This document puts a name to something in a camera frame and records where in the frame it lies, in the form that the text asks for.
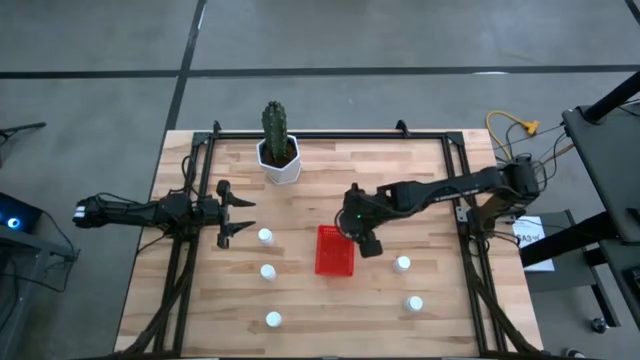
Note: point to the grey side table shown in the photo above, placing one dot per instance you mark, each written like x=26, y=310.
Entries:
x=20, y=280

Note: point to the black aluminium table frame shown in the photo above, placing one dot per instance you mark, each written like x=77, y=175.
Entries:
x=330, y=135

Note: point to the black side desk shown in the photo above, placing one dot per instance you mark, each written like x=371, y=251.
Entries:
x=607, y=165

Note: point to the white paper sheet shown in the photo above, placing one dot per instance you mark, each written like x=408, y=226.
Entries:
x=537, y=250

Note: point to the white pill bottle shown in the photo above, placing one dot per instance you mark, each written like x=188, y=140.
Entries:
x=273, y=319
x=414, y=303
x=265, y=236
x=268, y=271
x=401, y=263

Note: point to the black diagonal pole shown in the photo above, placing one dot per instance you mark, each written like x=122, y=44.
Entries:
x=617, y=97

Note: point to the grey base plate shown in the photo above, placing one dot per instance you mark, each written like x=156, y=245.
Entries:
x=562, y=270

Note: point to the black tripod leg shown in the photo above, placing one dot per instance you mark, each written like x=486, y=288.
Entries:
x=22, y=128

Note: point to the green cactus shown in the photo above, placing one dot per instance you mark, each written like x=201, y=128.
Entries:
x=274, y=125

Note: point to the black computer with blue light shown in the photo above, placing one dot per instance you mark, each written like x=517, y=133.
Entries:
x=17, y=212

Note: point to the black caster wheel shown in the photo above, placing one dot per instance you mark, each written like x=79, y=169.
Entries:
x=598, y=325

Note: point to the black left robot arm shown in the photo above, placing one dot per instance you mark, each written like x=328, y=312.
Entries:
x=130, y=212

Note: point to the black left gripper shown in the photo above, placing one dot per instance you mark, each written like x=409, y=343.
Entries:
x=224, y=215

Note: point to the red plastic basket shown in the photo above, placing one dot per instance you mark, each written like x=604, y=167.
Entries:
x=333, y=252

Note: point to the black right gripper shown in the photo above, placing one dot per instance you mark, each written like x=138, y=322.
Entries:
x=362, y=215

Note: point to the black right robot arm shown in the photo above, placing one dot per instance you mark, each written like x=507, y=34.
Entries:
x=450, y=187

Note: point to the white hexagonal plant pot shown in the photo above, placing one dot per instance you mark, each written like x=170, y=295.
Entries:
x=280, y=172

